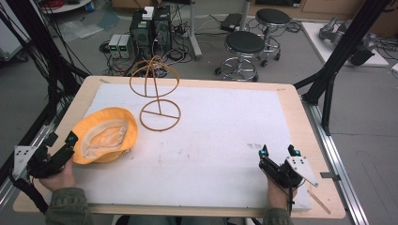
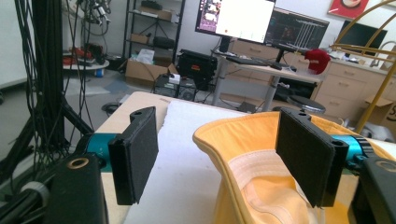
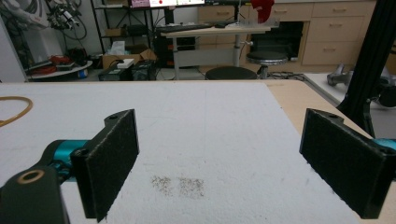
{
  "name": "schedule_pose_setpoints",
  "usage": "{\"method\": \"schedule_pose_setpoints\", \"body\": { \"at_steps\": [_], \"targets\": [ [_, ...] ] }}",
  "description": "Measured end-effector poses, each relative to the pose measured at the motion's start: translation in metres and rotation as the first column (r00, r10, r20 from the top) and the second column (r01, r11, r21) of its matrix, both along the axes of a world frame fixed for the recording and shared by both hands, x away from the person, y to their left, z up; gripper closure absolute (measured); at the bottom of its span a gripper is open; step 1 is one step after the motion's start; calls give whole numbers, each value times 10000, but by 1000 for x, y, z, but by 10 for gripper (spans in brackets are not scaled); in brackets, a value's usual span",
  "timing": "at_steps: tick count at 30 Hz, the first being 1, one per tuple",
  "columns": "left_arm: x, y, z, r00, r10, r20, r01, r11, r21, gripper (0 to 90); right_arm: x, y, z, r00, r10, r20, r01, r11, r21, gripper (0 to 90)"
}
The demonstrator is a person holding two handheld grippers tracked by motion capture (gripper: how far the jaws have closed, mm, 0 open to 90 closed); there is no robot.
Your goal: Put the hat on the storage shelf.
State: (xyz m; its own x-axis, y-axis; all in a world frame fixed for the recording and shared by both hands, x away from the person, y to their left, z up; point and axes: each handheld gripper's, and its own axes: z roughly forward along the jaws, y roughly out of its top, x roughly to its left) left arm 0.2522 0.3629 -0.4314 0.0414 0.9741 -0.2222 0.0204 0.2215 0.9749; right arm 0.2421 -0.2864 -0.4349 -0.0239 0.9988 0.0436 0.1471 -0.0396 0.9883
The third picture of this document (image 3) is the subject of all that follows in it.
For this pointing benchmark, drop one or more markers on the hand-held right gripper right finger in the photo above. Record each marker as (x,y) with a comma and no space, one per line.
(342,161)

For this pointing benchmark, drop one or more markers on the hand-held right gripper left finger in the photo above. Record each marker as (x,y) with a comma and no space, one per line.
(107,161)

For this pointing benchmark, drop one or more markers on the grey metal device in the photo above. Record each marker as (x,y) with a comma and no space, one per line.
(339,76)

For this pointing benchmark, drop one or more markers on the tan rubber band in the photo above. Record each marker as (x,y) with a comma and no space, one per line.
(27,109)

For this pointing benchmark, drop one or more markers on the black equipment case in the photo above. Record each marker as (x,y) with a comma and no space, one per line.
(141,71)

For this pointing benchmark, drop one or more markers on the white foam mat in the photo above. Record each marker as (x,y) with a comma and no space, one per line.
(199,130)

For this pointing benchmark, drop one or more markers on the small white box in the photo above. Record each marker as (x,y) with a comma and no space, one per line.
(125,63)

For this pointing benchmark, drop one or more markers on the round white table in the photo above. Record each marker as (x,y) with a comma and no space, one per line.
(62,72)

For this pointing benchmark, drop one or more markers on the brown cardboard box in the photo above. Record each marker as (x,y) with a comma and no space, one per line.
(137,56)

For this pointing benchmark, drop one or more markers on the white tissue paper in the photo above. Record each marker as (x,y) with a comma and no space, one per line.
(117,48)

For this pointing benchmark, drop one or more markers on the wooden drawer cabinet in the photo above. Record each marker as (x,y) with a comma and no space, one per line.
(334,34)

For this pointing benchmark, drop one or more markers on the black round stool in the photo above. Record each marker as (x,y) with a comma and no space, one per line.
(231,73)
(266,57)

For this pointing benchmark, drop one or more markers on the black computer tower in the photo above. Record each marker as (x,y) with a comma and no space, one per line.
(174,51)

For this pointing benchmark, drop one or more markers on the black metal shelf rack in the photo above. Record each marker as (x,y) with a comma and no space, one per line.
(102,28)

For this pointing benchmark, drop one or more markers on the black keyboard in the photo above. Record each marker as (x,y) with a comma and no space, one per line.
(183,28)

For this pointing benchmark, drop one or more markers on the white robot shell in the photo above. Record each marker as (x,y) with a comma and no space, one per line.
(28,14)

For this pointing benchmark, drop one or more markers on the light wooden desk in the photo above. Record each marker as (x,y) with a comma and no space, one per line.
(214,31)

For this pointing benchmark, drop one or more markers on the computer monitor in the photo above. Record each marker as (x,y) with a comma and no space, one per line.
(168,2)

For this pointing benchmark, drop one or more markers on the red cloth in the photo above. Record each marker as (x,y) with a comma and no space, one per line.
(262,9)

